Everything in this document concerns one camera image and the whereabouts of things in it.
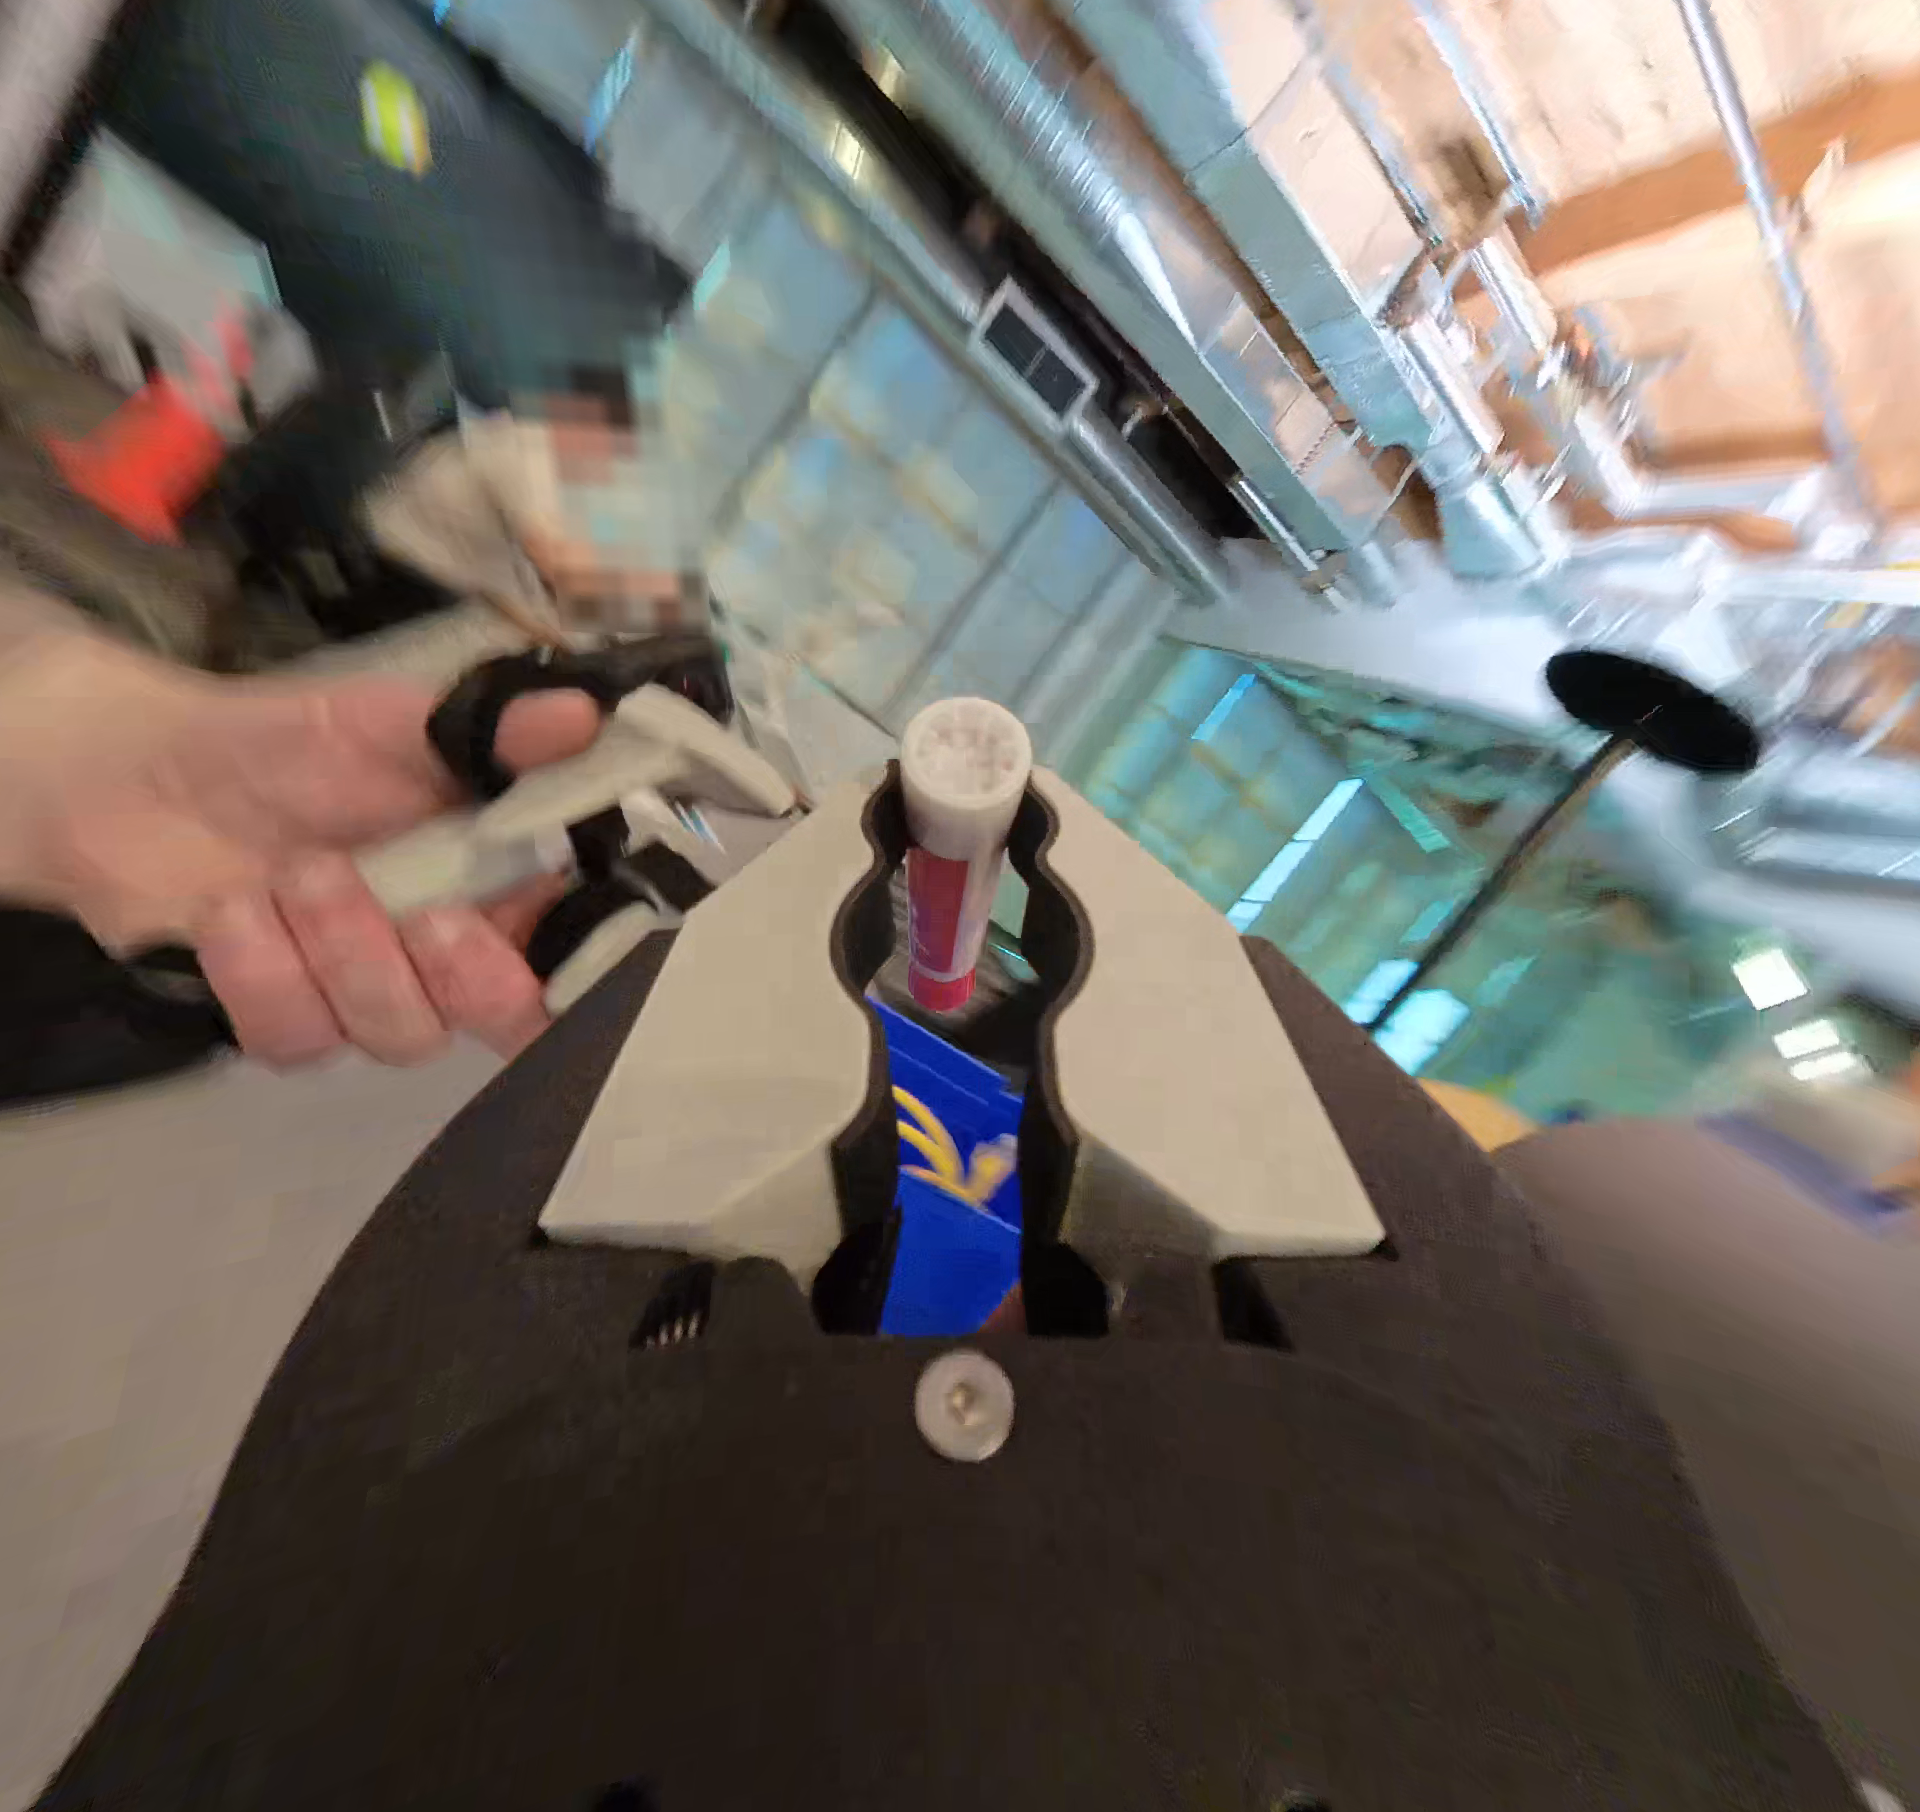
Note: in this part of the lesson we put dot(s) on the person's left hand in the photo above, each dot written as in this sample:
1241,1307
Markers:
225,823

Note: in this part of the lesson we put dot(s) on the black pole stand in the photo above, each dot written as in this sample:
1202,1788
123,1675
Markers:
1651,711

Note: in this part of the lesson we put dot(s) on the silver ventilation duct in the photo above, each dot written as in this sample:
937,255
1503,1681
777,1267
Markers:
1050,147

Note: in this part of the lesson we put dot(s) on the small blue bin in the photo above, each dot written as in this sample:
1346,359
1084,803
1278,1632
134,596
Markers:
1815,1166

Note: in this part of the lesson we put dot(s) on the orange red tag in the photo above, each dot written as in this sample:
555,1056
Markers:
143,462

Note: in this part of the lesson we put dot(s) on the deep blue bin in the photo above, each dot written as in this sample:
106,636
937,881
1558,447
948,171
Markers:
961,1242

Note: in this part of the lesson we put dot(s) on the grey and tan chair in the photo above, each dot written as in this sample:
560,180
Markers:
1725,1393

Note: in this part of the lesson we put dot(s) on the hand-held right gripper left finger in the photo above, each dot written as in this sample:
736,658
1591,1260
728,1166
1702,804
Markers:
720,1077

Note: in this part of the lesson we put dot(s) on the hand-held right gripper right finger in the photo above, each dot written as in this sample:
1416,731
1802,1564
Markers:
1185,1092

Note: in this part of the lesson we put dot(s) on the red and white marker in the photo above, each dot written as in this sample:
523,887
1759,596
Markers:
965,792

